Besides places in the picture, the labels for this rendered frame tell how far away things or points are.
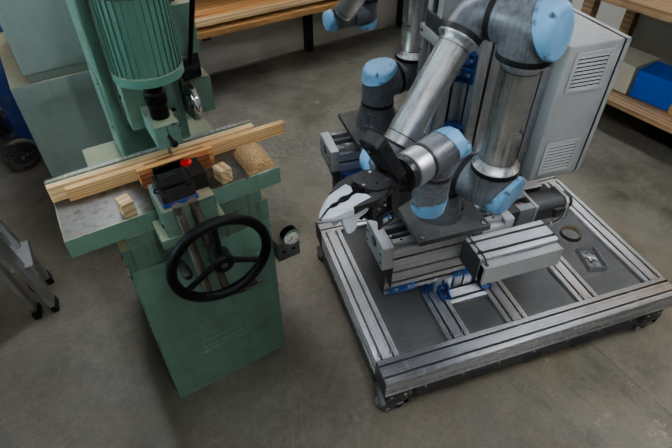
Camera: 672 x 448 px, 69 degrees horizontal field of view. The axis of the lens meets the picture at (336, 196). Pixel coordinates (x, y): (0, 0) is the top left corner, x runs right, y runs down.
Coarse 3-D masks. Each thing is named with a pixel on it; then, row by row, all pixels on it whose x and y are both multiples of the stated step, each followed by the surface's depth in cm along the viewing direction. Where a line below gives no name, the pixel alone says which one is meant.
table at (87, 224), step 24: (240, 168) 146; (120, 192) 137; (144, 192) 137; (216, 192) 139; (240, 192) 144; (72, 216) 130; (96, 216) 130; (120, 216) 130; (144, 216) 131; (72, 240) 123; (96, 240) 127; (120, 240) 131; (168, 240) 128
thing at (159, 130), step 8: (144, 112) 137; (144, 120) 141; (152, 120) 134; (160, 120) 134; (168, 120) 134; (176, 120) 134; (152, 128) 132; (160, 128) 132; (168, 128) 133; (176, 128) 134; (152, 136) 138; (160, 136) 133; (176, 136) 136; (160, 144) 134; (168, 144) 136
